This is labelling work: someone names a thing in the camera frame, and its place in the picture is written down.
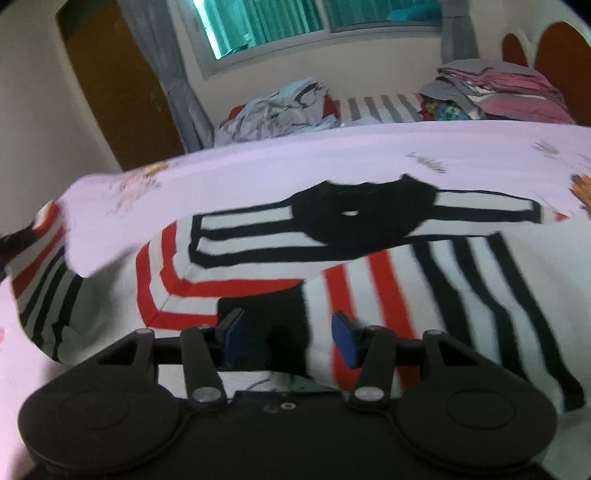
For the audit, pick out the grey curtain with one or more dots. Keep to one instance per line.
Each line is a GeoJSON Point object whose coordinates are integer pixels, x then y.
{"type": "Point", "coordinates": [178, 83]}
{"type": "Point", "coordinates": [458, 32]}

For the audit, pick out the pile of grey crumpled clothes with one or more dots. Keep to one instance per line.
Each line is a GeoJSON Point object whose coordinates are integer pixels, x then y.
{"type": "Point", "coordinates": [272, 113]}

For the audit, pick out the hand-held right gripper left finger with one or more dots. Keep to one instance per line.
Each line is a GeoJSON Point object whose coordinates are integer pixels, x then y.
{"type": "Point", "coordinates": [233, 333]}

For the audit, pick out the grey white striped pillow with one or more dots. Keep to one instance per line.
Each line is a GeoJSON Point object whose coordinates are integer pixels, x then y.
{"type": "Point", "coordinates": [383, 107]}

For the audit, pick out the colourful floral cloth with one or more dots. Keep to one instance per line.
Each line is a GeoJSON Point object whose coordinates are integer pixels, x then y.
{"type": "Point", "coordinates": [445, 110]}

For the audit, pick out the window with white frame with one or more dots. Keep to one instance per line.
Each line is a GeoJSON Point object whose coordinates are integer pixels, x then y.
{"type": "Point", "coordinates": [295, 21]}

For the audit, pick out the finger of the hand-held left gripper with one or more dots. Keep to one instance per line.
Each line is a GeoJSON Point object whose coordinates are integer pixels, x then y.
{"type": "Point", "coordinates": [14, 247]}

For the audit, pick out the brown white headboard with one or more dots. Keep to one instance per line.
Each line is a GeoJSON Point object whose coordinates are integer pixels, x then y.
{"type": "Point", "coordinates": [561, 50]}

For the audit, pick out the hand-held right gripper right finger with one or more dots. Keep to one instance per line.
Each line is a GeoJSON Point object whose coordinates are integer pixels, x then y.
{"type": "Point", "coordinates": [344, 339]}

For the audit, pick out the stack of folded clothes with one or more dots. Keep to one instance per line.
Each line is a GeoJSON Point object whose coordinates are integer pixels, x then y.
{"type": "Point", "coordinates": [503, 90]}

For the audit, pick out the red black white striped shirt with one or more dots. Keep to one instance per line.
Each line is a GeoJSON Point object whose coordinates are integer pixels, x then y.
{"type": "Point", "coordinates": [258, 230]}

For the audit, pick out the pink floral bed sheet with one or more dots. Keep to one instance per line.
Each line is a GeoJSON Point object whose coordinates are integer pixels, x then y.
{"type": "Point", "coordinates": [277, 170]}

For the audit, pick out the brown wooden door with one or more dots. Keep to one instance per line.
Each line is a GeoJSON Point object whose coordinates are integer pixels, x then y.
{"type": "Point", "coordinates": [115, 87]}

